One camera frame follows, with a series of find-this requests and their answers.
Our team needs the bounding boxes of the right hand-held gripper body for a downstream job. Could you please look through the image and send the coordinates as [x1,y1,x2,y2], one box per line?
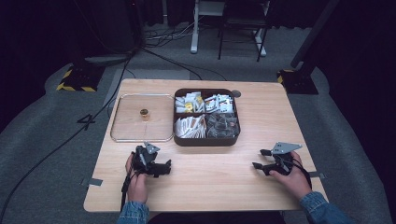
[270,141,304,176]

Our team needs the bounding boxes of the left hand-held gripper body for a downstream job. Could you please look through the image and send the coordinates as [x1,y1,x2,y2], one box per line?
[132,141,162,176]

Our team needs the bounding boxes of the person's left hand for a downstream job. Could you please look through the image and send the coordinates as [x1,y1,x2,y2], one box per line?
[124,153,149,205]

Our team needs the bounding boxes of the person's right hand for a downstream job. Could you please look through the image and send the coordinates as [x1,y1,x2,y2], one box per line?
[268,150,313,201]

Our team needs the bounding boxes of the clear square lid, gold knob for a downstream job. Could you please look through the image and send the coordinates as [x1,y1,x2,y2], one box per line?
[109,92,176,144]

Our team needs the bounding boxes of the pile of white orange sachets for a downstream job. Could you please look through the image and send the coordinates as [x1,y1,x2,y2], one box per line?
[173,113,207,139]

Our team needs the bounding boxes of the brown four-compartment box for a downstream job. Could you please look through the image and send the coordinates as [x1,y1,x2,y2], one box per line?
[172,87,242,147]

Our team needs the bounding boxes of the pile of dark clear tea bags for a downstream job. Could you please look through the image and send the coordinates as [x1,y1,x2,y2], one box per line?
[205,112,240,139]

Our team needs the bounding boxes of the pile of white yellow packets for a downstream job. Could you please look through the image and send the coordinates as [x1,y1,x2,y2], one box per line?
[175,91,205,114]

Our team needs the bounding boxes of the pile of white printed packets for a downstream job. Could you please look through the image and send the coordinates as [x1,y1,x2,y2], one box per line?
[204,92,235,114]

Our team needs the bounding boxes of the black yellow striped stand base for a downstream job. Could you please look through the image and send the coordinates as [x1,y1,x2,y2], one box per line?
[55,63,106,93]
[276,67,319,95]

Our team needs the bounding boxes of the slanted dark metal pole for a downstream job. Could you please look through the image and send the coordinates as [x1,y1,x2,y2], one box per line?
[290,0,341,69]

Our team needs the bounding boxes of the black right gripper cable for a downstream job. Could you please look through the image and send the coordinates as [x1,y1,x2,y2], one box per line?
[291,161,313,189]

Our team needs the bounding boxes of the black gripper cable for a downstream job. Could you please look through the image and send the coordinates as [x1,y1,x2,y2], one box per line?
[120,172,138,213]
[291,161,313,189]

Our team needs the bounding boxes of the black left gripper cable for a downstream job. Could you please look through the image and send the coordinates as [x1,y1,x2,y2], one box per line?
[120,172,138,213]

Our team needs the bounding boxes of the long black floor cable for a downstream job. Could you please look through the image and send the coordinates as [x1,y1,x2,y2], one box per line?
[0,52,134,222]

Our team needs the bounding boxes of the black metal chair frame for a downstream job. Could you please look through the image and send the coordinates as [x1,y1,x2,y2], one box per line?
[217,0,271,63]

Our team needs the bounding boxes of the bundle of floor cables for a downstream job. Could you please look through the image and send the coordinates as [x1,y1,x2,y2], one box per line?
[144,18,200,49]

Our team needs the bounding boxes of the white desk frame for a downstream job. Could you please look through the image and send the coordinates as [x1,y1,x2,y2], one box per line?
[190,0,268,58]

